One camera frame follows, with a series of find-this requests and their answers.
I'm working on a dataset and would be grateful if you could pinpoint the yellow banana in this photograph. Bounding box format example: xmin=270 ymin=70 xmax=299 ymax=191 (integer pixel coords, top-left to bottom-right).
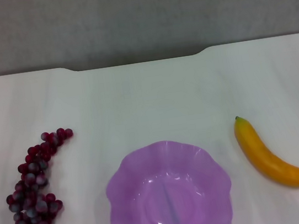
xmin=232 ymin=107 xmax=299 ymax=196

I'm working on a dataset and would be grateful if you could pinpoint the dark red grape bunch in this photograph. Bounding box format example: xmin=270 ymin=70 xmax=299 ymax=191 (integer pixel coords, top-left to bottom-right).
xmin=0 ymin=126 xmax=87 ymax=224

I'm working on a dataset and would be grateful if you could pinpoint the purple scalloped plastic bowl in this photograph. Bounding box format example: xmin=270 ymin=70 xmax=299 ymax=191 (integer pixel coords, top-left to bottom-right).
xmin=100 ymin=132 xmax=238 ymax=224

